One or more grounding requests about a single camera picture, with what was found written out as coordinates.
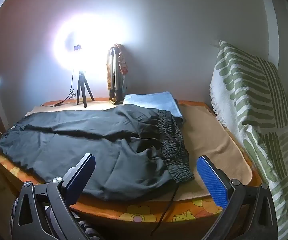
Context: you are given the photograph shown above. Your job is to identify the ring light on black tripod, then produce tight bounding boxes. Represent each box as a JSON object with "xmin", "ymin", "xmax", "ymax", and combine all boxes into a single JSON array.
[{"xmin": 53, "ymin": 12, "xmax": 134, "ymax": 108}]

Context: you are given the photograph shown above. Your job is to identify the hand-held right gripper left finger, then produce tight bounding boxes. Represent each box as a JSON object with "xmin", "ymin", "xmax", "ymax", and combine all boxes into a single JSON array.
[{"xmin": 12, "ymin": 152, "xmax": 96, "ymax": 240}]

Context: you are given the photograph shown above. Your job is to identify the black ring light cable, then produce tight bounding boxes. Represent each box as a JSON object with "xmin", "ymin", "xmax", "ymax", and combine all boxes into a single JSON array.
[{"xmin": 40, "ymin": 69, "xmax": 77, "ymax": 107}]

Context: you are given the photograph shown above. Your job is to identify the table with beige cloth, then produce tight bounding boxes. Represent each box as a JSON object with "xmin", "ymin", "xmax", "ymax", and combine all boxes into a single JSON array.
[{"xmin": 0, "ymin": 97, "xmax": 264, "ymax": 224}]

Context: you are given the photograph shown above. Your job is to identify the folded light blue towel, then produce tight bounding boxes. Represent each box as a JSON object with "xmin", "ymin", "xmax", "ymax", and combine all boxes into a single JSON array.
[{"xmin": 123, "ymin": 92, "xmax": 184, "ymax": 120}]

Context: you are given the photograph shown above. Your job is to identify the black pants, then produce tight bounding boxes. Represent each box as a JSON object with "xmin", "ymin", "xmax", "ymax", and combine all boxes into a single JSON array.
[{"xmin": 0, "ymin": 104, "xmax": 195, "ymax": 235}]

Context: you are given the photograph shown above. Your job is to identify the folded silver tripod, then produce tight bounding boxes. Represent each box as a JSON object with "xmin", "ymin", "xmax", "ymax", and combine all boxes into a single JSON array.
[{"xmin": 109, "ymin": 46, "xmax": 124, "ymax": 104}]

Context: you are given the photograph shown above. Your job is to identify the tan blanket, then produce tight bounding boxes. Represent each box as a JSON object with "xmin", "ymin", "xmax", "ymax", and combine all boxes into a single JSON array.
[{"xmin": 0, "ymin": 102, "xmax": 253, "ymax": 203}]

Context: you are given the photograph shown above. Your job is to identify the green white striped throw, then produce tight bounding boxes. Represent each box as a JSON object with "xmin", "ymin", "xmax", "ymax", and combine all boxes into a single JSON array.
[{"xmin": 209, "ymin": 40, "xmax": 288, "ymax": 240}]

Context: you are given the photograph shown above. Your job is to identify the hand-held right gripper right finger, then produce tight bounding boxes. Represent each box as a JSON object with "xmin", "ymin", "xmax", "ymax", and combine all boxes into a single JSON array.
[{"xmin": 196, "ymin": 155, "xmax": 279, "ymax": 240}]

